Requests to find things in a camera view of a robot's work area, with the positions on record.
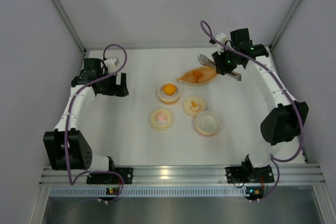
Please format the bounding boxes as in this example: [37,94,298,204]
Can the pink lunch bowl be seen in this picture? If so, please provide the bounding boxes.
[195,111,220,136]

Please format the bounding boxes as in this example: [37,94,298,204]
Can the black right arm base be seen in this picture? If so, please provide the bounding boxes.
[225,165,275,184]

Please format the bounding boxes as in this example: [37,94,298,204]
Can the perforated cable tray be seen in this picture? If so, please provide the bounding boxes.
[49,186,261,197]

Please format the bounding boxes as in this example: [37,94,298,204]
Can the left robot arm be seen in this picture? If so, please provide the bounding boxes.
[43,58,129,172]

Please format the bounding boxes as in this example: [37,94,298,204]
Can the cream lid orange handle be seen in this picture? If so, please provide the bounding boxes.
[183,95,207,117]

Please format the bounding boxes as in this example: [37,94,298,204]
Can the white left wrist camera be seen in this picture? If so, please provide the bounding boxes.
[103,57,119,74]

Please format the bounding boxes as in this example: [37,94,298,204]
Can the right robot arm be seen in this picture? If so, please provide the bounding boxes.
[212,45,309,182]

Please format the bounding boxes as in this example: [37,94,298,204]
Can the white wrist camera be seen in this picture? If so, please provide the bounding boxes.
[103,57,119,74]
[209,33,228,55]

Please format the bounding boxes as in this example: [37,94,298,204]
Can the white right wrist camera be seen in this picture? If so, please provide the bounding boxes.
[209,33,228,55]

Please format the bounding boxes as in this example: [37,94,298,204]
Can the aluminium front rail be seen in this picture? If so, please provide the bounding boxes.
[39,165,326,185]

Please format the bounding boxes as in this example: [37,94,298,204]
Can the woven fish-shaped basket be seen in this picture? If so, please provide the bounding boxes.
[175,67,217,85]

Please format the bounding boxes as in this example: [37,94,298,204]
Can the orange lunch bowl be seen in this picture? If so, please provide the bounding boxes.
[157,81,181,105]

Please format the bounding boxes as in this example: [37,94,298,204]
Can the steel food tongs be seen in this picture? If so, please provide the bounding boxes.
[197,54,241,81]

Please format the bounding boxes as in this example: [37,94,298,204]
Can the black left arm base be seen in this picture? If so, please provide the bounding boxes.
[86,167,133,185]

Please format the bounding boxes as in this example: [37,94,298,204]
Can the cream lid pink handle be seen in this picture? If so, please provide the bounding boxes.
[149,109,174,132]

